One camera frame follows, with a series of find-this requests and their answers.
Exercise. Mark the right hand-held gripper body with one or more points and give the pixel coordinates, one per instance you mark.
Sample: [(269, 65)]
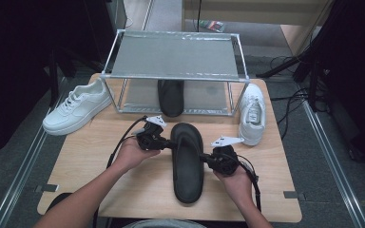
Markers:
[(225, 160)]

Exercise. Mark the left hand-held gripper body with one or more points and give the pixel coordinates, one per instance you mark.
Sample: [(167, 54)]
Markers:
[(150, 139)]

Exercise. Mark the black slipper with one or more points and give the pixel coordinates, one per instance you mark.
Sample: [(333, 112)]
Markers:
[(171, 101), (187, 171)]

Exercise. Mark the white lace-up sneaker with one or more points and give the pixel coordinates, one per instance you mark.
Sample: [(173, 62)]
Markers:
[(252, 107), (76, 110)]

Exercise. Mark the metal shoe rack grey shelves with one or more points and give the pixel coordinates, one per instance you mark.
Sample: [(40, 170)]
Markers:
[(174, 53)]

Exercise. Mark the person's left hand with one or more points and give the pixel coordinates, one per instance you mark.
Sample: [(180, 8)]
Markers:
[(130, 156)]

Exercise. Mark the person's right hand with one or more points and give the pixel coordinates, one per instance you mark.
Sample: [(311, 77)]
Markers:
[(239, 185)]

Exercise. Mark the person's grey clothing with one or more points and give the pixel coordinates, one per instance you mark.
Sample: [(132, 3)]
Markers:
[(164, 224)]

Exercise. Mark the black tripod stand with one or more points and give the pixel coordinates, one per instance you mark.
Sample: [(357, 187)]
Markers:
[(278, 67)]

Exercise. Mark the black metal stand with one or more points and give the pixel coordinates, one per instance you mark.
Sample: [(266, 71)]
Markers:
[(54, 79)]

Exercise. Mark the colourful flat packet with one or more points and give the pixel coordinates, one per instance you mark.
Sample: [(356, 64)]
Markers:
[(214, 26)]

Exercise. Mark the light wooden furniture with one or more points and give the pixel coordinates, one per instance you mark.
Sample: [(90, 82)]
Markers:
[(250, 17)]

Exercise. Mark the dark curtain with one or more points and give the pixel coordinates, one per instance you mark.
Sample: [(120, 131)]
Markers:
[(355, 79), (12, 63)]

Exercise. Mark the metal floor rail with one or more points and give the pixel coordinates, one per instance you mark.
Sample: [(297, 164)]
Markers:
[(147, 19), (22, 177), (336, 164)]

